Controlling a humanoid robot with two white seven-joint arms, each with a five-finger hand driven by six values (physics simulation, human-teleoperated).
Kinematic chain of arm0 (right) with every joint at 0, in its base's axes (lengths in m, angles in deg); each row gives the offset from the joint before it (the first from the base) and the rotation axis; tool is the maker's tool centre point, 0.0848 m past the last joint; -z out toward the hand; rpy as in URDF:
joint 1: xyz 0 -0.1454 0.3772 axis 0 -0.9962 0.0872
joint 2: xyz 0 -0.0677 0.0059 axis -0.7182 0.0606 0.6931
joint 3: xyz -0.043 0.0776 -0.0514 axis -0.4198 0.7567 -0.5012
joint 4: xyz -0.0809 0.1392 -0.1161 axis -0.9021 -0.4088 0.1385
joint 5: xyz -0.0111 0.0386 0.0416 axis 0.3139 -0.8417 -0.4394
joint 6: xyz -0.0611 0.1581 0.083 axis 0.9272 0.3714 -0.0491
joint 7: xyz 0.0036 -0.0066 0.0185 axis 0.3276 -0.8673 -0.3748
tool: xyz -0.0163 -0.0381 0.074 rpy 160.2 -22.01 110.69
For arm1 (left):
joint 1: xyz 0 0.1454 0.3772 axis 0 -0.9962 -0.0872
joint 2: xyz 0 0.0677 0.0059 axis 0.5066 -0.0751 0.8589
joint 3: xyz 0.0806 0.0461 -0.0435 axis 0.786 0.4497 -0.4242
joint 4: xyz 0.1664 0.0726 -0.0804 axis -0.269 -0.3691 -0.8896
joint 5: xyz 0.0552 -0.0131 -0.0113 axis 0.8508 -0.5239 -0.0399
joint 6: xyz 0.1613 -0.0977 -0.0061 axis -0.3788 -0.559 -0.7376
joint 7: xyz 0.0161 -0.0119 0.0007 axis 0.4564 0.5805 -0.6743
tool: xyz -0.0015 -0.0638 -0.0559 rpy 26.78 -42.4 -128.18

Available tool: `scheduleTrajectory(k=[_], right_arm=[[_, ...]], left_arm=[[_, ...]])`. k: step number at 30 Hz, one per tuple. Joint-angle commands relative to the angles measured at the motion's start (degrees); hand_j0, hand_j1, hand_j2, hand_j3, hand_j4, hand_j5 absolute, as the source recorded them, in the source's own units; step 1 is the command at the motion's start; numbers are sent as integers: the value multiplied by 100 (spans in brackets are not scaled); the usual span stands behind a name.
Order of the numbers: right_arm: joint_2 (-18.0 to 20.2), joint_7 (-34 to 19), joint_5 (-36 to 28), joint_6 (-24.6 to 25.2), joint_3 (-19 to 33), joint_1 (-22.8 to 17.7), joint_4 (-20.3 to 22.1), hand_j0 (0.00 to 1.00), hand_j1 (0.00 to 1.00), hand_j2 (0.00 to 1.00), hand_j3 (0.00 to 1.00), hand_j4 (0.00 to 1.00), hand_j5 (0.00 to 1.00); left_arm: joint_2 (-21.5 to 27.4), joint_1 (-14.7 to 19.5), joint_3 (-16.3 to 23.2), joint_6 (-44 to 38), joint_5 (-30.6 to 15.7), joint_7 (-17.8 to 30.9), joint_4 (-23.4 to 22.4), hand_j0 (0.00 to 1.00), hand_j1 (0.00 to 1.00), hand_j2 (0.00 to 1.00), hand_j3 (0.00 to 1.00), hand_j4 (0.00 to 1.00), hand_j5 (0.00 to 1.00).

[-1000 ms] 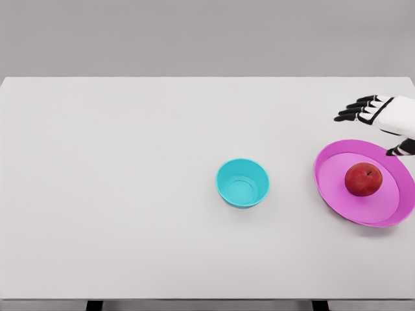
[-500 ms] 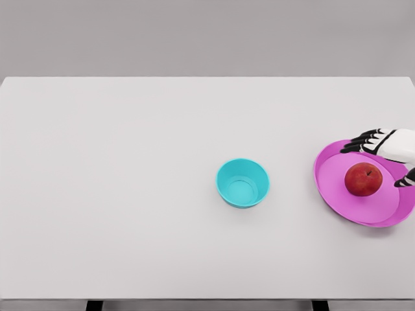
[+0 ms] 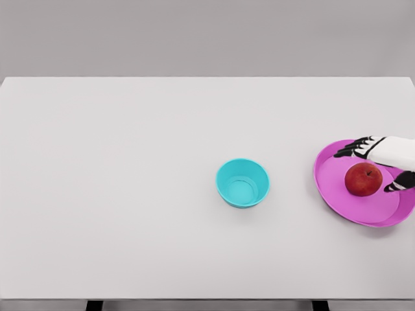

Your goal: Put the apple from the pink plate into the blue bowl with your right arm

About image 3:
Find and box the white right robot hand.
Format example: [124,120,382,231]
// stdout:
[333,135,415,194]

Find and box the red apple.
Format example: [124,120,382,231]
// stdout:
[344,162,383,197]

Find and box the pink plate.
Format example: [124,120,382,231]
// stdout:
[313,139,415,229]

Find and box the blue bowl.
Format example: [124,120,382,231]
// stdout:
[215,157,270,209]

